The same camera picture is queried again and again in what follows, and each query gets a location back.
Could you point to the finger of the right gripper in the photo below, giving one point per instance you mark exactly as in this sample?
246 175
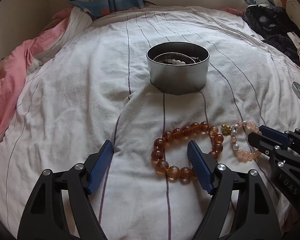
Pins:
275 135
271 148

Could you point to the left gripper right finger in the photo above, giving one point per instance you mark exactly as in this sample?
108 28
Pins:
255 215

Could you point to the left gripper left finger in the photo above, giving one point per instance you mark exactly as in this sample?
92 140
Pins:
44 216

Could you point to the black jacket pile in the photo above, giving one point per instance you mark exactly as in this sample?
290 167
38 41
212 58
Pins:
273 24

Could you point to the round silver metal tin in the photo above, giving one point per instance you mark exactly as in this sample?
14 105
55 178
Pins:
178 67

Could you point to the pink blanket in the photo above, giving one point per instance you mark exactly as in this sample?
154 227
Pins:
13 69

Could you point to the white striped duvet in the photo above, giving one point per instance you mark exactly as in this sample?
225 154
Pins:
97 88

